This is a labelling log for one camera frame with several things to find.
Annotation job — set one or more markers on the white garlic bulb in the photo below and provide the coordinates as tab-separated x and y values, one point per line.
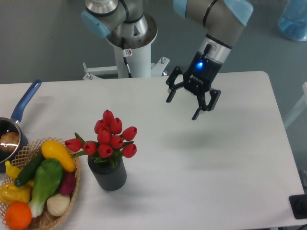
58	204

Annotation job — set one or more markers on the yellow squash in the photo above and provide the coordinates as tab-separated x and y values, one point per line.
52	149

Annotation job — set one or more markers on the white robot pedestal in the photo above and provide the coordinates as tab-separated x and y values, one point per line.
138	58

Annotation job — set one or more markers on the black device at edge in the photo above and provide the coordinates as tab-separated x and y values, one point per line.
299	206

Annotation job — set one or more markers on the dark green cucumber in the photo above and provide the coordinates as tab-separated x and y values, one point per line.
28	172

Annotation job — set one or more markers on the yellow bell pepper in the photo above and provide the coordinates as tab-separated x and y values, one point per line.
10	194

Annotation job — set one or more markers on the brown bread in pan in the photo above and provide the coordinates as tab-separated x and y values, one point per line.
9	142

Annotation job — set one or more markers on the white frame at right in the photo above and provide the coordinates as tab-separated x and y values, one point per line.
297	109

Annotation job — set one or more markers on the red tulip bouquet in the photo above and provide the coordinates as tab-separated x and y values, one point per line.
112	144

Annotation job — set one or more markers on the orange fruit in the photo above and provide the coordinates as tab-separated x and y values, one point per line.
18	216

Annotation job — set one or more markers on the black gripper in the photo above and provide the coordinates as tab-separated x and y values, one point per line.
202	74

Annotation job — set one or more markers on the dark grey ribbed vase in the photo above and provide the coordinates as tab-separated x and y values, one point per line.
108	177

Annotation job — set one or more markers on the yellow banana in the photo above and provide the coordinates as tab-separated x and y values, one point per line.
11	170

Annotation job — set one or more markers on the blue translucent water bottle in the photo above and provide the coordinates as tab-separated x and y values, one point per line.
293	22

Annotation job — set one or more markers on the blue handled saucepan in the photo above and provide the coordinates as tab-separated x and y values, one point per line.
12	124

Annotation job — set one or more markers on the purple red onion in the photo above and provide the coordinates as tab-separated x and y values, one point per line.
68	184

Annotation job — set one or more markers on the green bok choy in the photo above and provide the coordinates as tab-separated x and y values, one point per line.
46	181

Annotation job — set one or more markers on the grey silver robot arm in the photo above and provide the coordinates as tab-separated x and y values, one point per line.
131	32

